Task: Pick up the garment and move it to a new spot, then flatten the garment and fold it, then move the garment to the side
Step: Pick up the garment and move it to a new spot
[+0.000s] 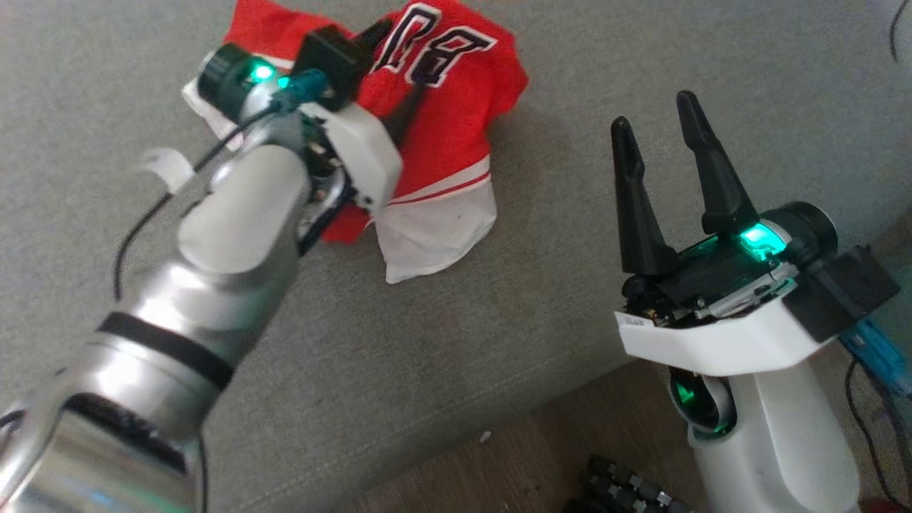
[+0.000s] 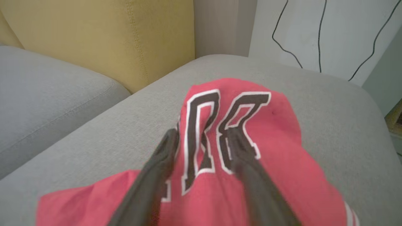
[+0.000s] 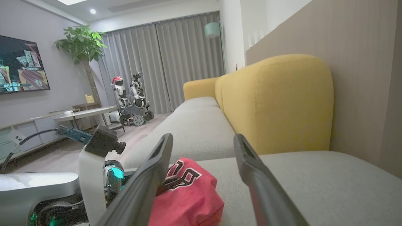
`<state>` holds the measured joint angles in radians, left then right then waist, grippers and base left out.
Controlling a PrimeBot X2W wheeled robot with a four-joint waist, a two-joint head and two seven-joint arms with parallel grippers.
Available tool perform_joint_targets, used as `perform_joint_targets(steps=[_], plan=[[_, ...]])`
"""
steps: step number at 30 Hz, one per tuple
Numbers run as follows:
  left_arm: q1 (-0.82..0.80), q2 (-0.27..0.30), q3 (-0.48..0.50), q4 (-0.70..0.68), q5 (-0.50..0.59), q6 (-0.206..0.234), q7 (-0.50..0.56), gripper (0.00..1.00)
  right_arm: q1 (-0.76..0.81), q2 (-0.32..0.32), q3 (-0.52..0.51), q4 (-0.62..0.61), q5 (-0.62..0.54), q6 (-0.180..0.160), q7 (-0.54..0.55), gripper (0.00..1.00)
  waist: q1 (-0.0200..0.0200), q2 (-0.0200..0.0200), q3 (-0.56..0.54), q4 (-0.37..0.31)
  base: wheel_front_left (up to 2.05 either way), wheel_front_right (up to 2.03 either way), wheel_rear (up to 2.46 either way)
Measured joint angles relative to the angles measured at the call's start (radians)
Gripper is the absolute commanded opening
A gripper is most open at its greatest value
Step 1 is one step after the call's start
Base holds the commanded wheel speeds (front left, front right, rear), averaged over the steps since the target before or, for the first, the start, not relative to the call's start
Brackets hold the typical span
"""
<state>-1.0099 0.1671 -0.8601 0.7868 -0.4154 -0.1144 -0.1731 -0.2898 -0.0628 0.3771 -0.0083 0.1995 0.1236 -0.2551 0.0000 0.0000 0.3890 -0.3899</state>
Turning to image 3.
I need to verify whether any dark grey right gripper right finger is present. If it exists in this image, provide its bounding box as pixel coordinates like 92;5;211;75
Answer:
234;133;310;226

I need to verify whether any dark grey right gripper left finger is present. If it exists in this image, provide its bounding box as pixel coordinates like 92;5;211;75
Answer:
96;133;174;226

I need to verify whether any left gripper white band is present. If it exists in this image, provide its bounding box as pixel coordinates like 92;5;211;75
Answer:
79;147;126;226

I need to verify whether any red lettered basketball jersey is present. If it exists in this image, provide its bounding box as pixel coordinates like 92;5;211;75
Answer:
148;157;225;226

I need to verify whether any large grey sofa seat cushion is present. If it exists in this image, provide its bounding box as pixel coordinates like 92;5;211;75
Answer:
193;151;402;226

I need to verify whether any round grey coffee table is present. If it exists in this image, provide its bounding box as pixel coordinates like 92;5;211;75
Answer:
54;105;125;132

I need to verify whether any wooden side cabinet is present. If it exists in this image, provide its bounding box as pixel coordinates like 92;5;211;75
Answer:
72;102;103;130

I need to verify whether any wheeled robot with red cap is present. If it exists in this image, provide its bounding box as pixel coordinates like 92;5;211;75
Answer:
111;72;155;127

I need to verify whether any white television cabinet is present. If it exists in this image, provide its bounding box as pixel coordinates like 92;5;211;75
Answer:
0;108;80;159

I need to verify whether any yellow sofa back cushion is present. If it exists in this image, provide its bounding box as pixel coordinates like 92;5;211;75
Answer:
215;54;334;155
183;77;222;101

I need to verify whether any grey curtain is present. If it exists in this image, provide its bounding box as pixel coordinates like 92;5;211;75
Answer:
97;12;225;115

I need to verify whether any green potted tree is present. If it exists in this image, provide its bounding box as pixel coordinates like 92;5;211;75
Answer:
54;25;108;105

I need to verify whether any teal lamp shade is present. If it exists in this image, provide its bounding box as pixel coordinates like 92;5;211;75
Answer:
204;22;221;39

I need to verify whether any flat ceiling panel light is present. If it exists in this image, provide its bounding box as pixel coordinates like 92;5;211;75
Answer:
56;0;89;6

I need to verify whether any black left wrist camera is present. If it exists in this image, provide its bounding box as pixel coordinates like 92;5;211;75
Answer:
84;125;127;158

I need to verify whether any white cable tag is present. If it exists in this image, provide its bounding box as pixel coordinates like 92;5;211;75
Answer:
8;131;27;146

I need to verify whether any wall mounted television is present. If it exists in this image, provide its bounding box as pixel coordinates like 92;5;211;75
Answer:
0;35;51;94

